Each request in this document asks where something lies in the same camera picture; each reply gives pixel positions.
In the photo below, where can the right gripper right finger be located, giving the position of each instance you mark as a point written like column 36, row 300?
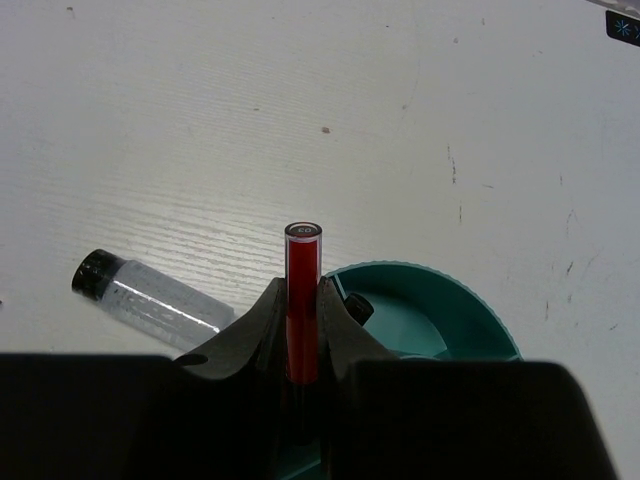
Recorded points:
column 392, row 418

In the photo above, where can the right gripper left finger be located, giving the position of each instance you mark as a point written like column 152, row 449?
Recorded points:
column 213, row 413

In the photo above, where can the dark red lip gloss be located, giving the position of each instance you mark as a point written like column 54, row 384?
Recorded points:
column 303, row 252

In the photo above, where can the brown lip gloss tube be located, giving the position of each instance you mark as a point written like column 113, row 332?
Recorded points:
column 359, row 308

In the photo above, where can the clear bottle black cap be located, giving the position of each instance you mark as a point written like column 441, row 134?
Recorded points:
column 150, row 301

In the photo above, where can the teal round organizer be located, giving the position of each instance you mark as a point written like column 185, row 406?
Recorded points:
column 422, row 313

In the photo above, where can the right blue corner label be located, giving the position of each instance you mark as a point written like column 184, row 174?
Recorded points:
column 622, row 28

